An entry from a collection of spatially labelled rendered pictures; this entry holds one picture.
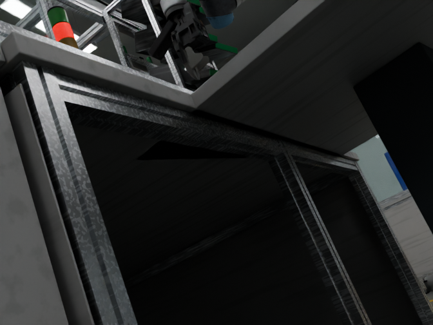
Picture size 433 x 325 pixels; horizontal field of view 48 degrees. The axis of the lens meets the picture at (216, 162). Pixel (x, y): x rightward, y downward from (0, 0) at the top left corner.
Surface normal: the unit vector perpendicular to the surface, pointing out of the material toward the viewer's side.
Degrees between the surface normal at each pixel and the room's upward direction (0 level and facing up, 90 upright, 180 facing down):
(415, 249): 90
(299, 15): 90
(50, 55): 90
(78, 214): 90
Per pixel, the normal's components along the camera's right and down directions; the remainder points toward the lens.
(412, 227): -0.38, -0.15
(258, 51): -0.65, 0.02
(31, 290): 0.78, -0.47
